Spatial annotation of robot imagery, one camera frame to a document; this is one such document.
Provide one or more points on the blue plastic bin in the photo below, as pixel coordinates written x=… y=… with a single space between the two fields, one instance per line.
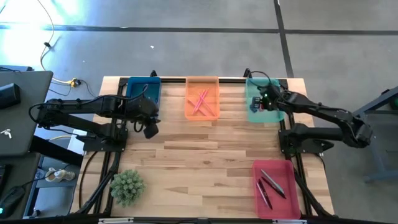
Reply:
x=136 y=87

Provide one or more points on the dark blue pen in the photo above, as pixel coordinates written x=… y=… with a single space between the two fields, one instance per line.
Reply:
x=268 y=200

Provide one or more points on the black box device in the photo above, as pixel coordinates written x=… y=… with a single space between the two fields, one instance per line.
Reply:
x=9 y=96

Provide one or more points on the small white object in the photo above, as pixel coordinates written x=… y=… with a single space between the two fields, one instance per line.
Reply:
x=7 y=133

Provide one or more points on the teal plastic bin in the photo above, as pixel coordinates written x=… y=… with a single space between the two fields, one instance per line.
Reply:
x=270 y=115

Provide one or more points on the orange plastic bin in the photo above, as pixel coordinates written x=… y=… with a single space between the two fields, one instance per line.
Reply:
x=202 y=82

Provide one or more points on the green round object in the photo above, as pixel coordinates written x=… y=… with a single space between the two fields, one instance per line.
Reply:
x=395 y=103

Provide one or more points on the beige curled object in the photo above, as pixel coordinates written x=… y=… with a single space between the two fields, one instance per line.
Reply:
x=59 y=175

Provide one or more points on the silver aluminium bar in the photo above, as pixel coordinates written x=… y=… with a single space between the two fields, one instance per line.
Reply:
x=289 y=221
x=115 y=220

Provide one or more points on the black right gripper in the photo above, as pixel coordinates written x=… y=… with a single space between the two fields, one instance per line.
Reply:
x=255 y=104

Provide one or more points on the black frame bracket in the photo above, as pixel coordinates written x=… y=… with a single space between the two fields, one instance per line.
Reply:
x=247 y=73
x=153 y=74

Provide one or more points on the blue-grey metal stand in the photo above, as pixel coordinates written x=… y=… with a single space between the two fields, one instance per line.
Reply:
x=382 y=99

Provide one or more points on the green artificial plant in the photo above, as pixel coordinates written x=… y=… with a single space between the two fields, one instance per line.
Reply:
x=127 y=188

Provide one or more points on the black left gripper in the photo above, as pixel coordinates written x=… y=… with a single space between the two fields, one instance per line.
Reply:
x=151 y=131

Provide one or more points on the black computer mouse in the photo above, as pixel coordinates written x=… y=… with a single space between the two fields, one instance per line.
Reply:
x=12 y=200

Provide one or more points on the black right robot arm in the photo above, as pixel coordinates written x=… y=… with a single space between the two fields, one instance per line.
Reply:
x=326 y=112

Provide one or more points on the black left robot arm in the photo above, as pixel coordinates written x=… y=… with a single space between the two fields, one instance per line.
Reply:
x=77 y=107

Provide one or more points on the dark grey side desk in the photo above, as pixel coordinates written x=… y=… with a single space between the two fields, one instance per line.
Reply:
x=28 y=124

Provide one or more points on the light teal pen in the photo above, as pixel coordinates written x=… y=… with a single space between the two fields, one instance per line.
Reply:
x=270 y=180

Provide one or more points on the pink plastic bin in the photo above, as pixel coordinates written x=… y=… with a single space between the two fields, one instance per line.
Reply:
x=286 y=208

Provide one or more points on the black aluminium table frame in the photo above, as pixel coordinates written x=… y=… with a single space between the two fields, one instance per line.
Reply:
x=174 y=80

